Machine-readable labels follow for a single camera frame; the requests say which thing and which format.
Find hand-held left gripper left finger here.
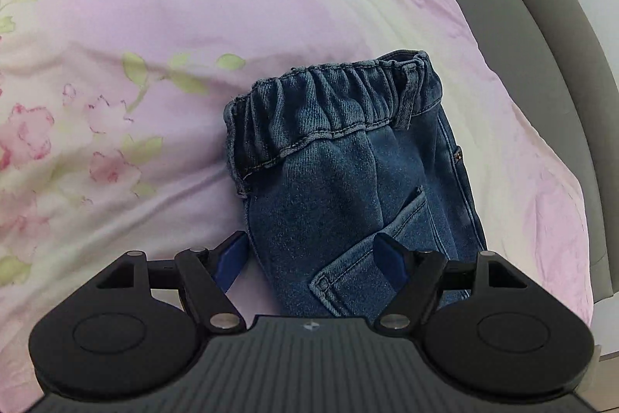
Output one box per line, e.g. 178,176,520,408
94,230,248,334

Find grey upholstered headboard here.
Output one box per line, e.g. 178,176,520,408
388,0,619,303

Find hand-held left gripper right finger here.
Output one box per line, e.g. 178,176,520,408
374,233,529,332

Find blue denim pants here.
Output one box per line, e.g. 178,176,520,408
223,50,487,318

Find pink floral bed blanket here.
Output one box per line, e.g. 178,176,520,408
0,0,595,394

